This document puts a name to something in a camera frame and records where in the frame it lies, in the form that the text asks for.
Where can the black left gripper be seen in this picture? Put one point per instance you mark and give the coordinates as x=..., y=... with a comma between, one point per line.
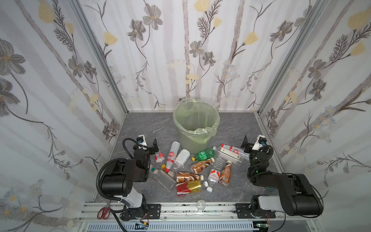
x=148, y=148

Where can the small red label bottle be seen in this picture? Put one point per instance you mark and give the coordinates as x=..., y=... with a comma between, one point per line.
x=159, y=158

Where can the beige rectangular bottle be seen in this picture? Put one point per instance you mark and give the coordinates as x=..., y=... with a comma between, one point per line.
x=226, y=154

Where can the white bottle red cap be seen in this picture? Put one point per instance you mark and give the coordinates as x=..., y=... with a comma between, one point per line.
x=236, y=150

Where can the orange brown drink bottle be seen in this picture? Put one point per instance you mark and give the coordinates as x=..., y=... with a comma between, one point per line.
x=226, y=174

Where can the clear water bottle red label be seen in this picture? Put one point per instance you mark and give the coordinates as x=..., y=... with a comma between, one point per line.
x=215, y=173

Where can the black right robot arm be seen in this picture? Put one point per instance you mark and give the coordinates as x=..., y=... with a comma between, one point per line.
x=296, y=196

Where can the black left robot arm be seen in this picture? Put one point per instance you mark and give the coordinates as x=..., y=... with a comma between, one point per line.
x=115, y=180

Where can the green plastic waste bin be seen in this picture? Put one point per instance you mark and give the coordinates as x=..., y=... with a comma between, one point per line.
x=194, y=136

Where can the green translucent bin liner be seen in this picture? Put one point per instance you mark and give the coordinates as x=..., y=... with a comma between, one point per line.
x=197, y=119

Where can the small metal scissors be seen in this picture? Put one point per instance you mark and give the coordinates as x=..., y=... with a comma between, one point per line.
x=153, y=132

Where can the tall white red bottle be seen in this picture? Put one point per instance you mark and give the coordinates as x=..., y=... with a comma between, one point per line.
x=172, y=156

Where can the clear square bottle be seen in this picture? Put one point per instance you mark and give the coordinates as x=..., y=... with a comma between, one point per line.
x=164, y=179

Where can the white label lying bottle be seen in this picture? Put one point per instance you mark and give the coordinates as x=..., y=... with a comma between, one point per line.
x=181, y=158

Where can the brown coffee bottle lower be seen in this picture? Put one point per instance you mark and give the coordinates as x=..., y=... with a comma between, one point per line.
x=182, y=177

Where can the brown coffee bottle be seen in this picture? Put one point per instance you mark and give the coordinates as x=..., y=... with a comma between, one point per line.
x=182, y=177
x=198, y=167

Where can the green soda bottle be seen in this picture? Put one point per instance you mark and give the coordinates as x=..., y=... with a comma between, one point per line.
x=204, y=155

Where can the red yellow tea bottle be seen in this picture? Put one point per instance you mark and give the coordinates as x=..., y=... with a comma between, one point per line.
x=190, y=187

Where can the brown coffee bottle upper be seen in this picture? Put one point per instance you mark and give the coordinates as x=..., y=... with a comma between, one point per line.
x=198, y=167

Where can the clear glass bulb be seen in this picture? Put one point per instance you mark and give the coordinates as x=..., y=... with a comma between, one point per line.
x=201, y=205

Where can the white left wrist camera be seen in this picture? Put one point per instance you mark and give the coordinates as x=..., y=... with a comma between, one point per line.
x=141, y=140

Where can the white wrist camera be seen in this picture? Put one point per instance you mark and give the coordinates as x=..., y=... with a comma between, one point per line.
x=141, y=140
x=260, y=142

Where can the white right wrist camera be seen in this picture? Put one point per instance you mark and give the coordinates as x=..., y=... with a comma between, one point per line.
x=260, y=142

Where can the red handled scissors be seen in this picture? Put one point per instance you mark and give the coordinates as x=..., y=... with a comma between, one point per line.
x=104, y=213

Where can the aluminium rail base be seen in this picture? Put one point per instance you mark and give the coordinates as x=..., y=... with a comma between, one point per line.
x=169, y=212

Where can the white slotted cable duct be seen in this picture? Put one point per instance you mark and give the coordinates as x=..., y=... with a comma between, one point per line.
x=200, y=226

